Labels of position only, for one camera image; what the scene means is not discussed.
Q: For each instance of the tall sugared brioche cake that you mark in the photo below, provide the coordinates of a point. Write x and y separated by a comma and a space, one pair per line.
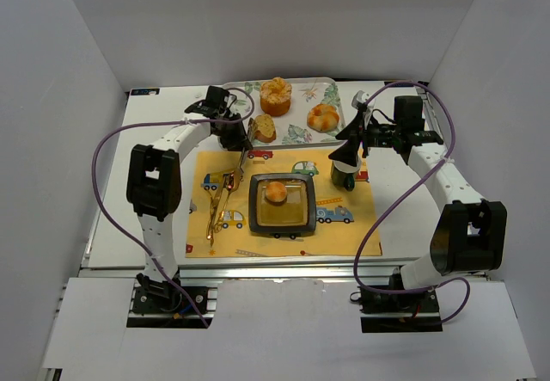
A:
275, 96

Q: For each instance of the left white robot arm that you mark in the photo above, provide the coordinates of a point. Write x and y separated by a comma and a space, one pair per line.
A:
154, 185

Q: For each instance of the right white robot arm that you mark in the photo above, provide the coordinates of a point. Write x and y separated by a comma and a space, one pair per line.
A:
470, 232

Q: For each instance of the yellow vehicle print placemat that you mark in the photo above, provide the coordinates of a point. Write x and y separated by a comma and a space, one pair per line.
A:
342, 217

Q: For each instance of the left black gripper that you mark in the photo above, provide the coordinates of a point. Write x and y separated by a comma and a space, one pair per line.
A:
240, 141

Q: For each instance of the square black brown plate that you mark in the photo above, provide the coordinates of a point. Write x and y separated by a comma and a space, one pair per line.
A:
295, 217

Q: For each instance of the gold spoon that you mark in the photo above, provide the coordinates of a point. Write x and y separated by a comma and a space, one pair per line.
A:
234, 179

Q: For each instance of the green mug white inside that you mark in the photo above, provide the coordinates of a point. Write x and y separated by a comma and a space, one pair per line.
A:
344, 175

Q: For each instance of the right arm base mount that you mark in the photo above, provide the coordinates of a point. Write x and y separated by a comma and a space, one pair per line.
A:
397, 314

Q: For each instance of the aluminium table frame rail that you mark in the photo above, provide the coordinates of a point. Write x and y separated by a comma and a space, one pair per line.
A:
319, 270

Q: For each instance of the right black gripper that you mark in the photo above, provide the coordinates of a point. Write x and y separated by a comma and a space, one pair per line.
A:
358, 129

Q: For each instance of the gold fork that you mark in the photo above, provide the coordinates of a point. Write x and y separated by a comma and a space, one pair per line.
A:
215, 197

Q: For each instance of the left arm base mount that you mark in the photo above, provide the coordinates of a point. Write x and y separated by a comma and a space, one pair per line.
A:
147, 311

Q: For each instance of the small round bread roll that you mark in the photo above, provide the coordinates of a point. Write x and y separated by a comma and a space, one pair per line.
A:
276, 192

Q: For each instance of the herb bread slice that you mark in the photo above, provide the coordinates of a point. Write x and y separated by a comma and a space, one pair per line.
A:
264, 128

